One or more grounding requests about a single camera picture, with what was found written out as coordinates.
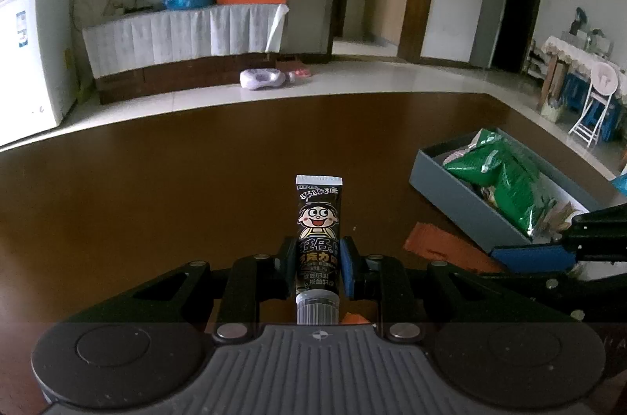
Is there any orange snack packet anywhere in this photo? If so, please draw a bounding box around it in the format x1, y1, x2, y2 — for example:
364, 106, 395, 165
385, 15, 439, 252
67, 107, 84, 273
403, 223, 503, 274

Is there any green snack bag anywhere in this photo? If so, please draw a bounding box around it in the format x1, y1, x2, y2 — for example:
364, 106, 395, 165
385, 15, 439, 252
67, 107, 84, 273
442, 129, 555, 238

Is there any black cartoon chocolate tube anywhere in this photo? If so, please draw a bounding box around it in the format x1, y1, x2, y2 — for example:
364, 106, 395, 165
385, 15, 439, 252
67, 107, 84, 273
294, 174, 343, 326

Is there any brown white-label snack packet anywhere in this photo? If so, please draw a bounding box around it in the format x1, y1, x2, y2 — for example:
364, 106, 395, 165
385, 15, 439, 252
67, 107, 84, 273
538, 202, 588, 239

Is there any grey open cardboard box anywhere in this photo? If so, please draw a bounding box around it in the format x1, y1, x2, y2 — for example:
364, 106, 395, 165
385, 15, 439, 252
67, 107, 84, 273
409, 129, 605, 253

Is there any white folding chair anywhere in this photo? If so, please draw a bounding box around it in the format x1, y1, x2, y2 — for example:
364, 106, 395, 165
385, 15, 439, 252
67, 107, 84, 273
569, 62, 620, 149

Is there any cloth covered side table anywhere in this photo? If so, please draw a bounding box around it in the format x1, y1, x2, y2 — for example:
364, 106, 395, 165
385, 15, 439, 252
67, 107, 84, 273
538, 36, 626, 109

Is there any purple white bottle on floor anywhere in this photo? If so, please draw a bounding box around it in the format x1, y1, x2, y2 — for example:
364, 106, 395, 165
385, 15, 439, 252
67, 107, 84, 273
239, 68, 312, 91

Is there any white cloth covered cabinet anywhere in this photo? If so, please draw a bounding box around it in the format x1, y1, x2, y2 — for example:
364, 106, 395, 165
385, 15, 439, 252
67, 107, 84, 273
82, 4, 288, 104

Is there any kitchen counter cabinet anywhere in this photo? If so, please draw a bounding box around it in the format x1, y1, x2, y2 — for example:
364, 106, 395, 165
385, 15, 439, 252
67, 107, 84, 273
362, 0, 407, 45

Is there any white chest freezer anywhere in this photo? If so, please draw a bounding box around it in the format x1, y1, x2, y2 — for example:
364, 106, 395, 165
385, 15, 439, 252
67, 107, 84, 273
0, 0, 79, 145

